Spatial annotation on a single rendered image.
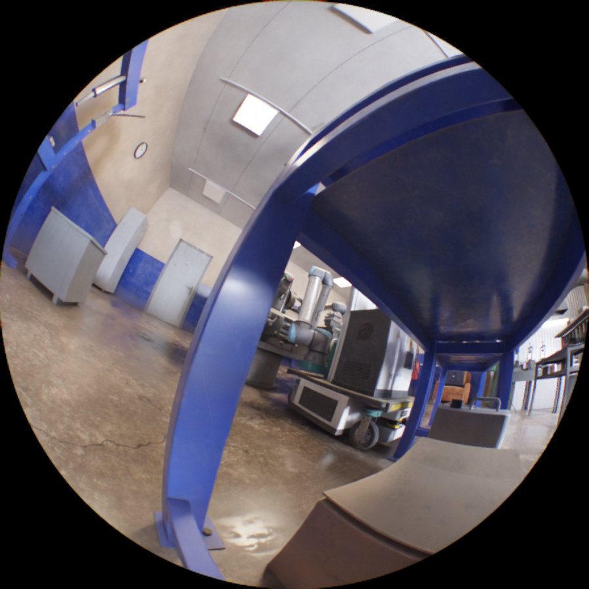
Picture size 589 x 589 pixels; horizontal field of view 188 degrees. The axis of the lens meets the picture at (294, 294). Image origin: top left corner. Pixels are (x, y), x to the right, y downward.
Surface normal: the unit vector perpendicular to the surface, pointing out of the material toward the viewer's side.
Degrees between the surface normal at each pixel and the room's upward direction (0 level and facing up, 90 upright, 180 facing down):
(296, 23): 180
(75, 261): 90
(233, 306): 90
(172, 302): 90
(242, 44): 180
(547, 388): 90
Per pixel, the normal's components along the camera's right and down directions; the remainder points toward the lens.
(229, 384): 0.59, -0.09
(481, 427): -0.86, -0.40
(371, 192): -0.30, 0.90
